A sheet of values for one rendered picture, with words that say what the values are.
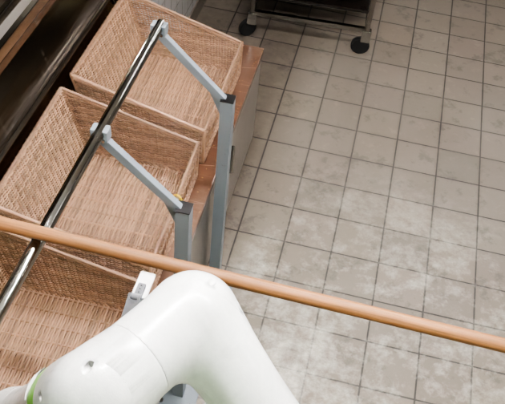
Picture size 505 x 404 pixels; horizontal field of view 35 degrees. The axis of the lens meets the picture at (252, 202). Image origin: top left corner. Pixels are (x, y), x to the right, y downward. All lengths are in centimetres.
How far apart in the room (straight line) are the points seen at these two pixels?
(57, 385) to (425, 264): 255
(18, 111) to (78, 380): 153
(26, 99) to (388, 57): 246
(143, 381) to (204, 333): 10
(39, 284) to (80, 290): 13
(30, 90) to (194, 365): 157
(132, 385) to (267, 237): 240
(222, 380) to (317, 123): 293
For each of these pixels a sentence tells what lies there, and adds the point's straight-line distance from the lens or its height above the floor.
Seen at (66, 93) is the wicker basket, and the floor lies 83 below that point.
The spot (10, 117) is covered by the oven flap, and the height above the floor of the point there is 97.
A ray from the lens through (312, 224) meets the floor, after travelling 340.
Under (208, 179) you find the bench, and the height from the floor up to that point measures 58.
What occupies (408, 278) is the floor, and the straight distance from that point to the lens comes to 331.
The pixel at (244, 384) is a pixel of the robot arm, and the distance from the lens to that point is 104.
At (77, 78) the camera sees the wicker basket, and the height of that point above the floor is 84.
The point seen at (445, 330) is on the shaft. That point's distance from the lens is 166.
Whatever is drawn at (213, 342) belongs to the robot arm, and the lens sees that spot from 102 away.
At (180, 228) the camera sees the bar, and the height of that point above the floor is 89.
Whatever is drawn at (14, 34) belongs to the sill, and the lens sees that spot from 235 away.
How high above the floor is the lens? 249
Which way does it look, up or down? 46 degrees down
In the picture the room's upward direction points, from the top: 7 degrees clockwise
